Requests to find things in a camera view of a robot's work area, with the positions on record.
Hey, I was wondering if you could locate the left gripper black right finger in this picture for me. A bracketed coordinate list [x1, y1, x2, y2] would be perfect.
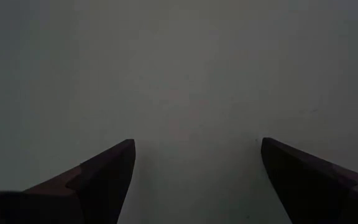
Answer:
[261, 137, 358, 224]

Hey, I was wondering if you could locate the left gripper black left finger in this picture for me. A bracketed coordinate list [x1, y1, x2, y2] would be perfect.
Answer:
[25, 139, 136, 224]

